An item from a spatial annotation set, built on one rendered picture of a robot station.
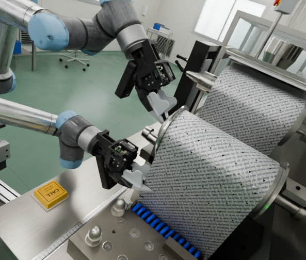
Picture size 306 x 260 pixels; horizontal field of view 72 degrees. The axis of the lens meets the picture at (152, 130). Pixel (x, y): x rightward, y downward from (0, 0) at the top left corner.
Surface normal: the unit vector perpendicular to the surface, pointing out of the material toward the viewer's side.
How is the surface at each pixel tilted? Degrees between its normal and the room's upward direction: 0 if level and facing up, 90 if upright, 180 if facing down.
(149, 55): 90
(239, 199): 90
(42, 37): 90
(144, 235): 0
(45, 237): 0
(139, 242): 0
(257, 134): 92
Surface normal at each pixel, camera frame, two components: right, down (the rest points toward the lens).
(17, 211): 0.30, -0.80
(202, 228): -0.53, 0.30
